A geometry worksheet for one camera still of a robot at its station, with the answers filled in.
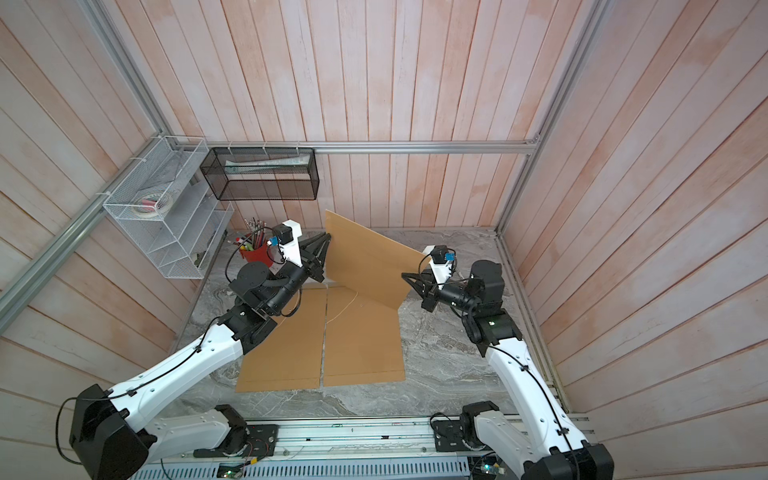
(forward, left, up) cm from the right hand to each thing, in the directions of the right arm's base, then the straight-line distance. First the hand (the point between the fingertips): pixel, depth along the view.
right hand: (405, 273), depth 70 cm
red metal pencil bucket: (+22, +48, -20) cm, 56 cm away
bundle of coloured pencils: (+27, +48, -12) cm, 56 cm away
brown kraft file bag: (-9, +33, -29) cm, 45 cm away
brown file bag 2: (-5, +12, -29) cm, 32 cm away
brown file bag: (-1, +9, +5) cm, 10 cm away
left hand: (+4, +17, +8) cm, 20 cm away
